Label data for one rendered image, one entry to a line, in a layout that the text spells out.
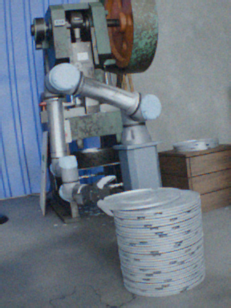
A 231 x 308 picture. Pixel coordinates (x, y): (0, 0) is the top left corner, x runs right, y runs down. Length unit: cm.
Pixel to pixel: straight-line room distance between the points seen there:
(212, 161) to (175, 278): 107
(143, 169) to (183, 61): 265
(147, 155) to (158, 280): 81
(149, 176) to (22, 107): 212
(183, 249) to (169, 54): 330
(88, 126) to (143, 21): 79
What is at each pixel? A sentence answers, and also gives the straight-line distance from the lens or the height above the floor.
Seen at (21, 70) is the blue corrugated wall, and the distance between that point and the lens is 374.
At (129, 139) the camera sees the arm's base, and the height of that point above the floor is 48.
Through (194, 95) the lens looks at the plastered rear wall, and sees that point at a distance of 430.
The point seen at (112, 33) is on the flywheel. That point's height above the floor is 132.
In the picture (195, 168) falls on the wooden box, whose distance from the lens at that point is 205.
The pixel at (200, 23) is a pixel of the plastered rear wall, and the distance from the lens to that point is 458.
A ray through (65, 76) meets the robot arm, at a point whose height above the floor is 78.
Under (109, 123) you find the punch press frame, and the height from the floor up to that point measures 57.
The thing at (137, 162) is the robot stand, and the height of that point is 37.
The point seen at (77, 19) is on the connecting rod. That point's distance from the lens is 265.
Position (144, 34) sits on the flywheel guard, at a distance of 247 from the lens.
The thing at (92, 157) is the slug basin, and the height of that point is 37.
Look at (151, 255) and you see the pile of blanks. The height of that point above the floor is 15.
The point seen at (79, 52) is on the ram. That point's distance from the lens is 259.
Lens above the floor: 55
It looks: 4 degrees down
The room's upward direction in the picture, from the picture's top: 8 degrees counter-clockwise
